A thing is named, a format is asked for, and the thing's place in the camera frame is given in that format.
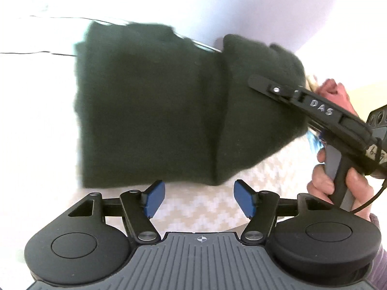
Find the dark green knit sweater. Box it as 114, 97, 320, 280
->
75, 22, 307, 188

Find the purple sleeve forearm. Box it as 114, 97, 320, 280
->
367, 246, 387, 290

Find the beige zigzag bed sheet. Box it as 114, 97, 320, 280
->
77, 139, 316, 239

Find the black cable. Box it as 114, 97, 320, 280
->
351, 137, 387, 215

